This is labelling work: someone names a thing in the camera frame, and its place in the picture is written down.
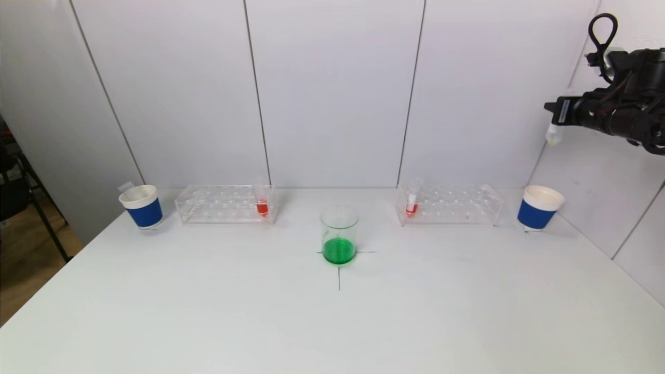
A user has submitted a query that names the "black tripod stand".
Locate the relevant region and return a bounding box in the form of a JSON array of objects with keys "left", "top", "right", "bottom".
[{"left": 0, "top": 118, "right": 71, "bottom": 263}]

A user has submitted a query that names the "short black camera cable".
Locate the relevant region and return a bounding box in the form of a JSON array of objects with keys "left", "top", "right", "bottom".
[{"left": 588, "top": 12, "right": 619, "bottom": 85}]

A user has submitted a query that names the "yellow pigment test tube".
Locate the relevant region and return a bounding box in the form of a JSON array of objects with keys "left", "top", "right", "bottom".
[{"left": 545, "top": 89, "right": 576, "bottom": 148}]

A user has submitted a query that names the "blue sleeved white paper cup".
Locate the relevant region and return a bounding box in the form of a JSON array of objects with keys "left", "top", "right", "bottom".
[
  {"left": 119, "top": 185, "right": 164, "bottom": 230},
  {"left": 517, "top": 185, "right": 565, "bottom": 232}
]

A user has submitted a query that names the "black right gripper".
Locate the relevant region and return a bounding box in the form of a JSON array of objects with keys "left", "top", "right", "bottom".
[{"left": 543, "top": 96, "right": 599, "bottom": 128}]

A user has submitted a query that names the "clear glass beaker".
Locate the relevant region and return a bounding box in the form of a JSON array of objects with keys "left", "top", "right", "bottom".
[{"left": 320, "top": 206, "right": 359, "bottom": 265}]

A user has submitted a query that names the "clear acrylic test tube rack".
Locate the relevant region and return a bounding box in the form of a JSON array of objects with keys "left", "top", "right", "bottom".
[
  {"left": 176, "top": 184, "right": 277, "bottom": 226},
  {"left": 395, "top": 183, "right": 503, "bottom": 228}
]

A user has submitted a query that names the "red pigment test tube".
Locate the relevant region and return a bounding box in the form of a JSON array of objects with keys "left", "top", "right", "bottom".
[
  {"left": 252, "top": 178, "right": 271, "bottom": 219},
  {"left": 405, "top": 179, "right": 419, "bottom": 218}
]

